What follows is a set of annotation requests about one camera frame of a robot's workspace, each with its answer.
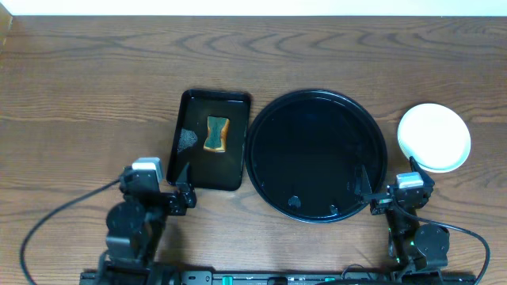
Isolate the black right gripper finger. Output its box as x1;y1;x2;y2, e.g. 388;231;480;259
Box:
354;165;372;196
409;156;432;182

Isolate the green plate with three streaks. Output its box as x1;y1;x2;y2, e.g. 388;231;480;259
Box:
397;103;471;173

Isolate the orange green sponge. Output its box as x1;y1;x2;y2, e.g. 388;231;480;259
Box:
203;116;230;153

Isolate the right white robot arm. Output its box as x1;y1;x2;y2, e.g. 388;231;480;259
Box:
354;158;450;282

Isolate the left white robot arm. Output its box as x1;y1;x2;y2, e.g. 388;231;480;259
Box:
93;158;197;285

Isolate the rectangular black tray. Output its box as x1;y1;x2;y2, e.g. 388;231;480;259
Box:
166;89;251;191

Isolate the round black tray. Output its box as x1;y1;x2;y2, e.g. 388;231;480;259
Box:
246;89;388;223

